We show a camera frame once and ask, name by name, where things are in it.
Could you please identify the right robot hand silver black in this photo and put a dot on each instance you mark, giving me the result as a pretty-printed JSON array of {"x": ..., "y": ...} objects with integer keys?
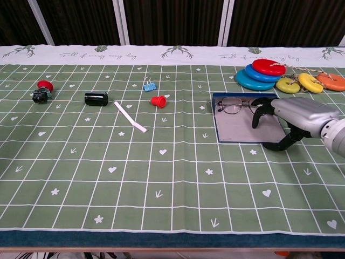
[{"x": 302, "y": 113}]

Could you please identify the blue glasses case grey lining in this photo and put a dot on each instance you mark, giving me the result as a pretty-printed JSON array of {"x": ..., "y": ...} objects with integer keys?
[{"x": 237, "y": 129}]

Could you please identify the wire-rimmed eyeglasses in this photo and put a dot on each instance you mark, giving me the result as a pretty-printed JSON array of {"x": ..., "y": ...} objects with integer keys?
[{"x": 231, "y": 106}]

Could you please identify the yellow wooden disc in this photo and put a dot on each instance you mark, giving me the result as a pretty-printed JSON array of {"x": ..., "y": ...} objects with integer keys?
[{"x": 314, "y": 86}]

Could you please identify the yellow-green wooden disc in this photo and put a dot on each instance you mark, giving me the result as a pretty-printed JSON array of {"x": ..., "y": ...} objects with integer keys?
[{"x": 283, "y": 87}]

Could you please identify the orange wooden disc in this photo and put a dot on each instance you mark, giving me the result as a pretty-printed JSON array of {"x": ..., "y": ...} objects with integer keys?
[{"x": 334, "y": 83}]

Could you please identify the red wooden disc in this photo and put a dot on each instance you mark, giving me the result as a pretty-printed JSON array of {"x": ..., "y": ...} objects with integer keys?
[{"x": 265, "y": 67}]

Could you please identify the blue wooden disc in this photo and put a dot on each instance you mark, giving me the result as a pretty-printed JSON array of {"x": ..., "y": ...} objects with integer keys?
[{"x": 252, "y": 74}]

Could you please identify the small red push button cap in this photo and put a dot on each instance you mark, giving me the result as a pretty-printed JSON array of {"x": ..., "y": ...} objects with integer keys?
[{"x": 159, "y": 101}]

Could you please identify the green checkered tablecloth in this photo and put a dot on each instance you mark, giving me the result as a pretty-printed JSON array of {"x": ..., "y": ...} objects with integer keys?
[{"x": 161, "y": 175}]

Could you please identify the blue binder clip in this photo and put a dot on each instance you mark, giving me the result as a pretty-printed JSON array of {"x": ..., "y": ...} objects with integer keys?
[{"x": 150, "y": 87}]

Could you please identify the white plastic strip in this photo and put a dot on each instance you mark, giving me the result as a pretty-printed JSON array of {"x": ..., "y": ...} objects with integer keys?
[{"x": 125, "y": 113}]

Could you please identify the dark teal table underlay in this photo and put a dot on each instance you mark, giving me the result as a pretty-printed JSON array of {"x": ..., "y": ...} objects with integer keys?
[{"x": 161, "y": 238}]

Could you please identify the black cylindrical ferrite core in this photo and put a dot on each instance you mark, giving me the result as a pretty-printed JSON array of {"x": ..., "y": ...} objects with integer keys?
[{"x": 95, "y": 99}]

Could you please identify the red emergency stop button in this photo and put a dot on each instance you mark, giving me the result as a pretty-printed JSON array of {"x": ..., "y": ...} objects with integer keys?
[{"x": 44, "y": 85}]

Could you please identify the white partition post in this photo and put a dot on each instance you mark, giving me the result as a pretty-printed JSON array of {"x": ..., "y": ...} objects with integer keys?
[
  {"x": 41, "y": 24},
  {"x": 343, "y": 41},
  {"x": 121, "y": 27},
  {"x": 226, "y": 24}
]

